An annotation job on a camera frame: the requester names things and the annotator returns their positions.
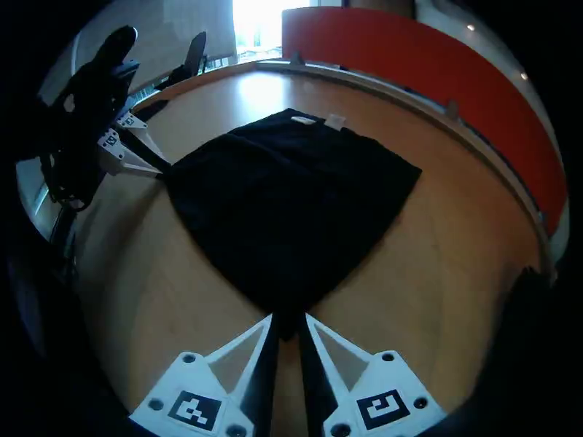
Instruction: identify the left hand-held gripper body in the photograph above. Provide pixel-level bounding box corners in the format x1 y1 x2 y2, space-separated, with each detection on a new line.
38 25 140 211

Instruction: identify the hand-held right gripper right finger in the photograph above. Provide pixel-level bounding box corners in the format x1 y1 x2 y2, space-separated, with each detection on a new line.
298 312 450 437

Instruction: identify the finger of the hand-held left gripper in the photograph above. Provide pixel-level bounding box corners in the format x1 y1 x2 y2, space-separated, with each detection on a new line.
96 128 172 178
114 112 174 170

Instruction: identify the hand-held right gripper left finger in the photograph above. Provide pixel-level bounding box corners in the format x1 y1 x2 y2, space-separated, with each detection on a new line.
128 312 281 437

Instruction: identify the black towel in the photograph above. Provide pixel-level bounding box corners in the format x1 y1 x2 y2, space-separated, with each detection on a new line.
163 107 423 343

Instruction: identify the black office chair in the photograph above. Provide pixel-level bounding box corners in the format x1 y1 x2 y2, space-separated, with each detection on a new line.
157 31 210 90

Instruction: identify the red desk screen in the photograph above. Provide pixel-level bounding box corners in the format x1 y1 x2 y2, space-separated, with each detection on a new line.
254 7 571 258

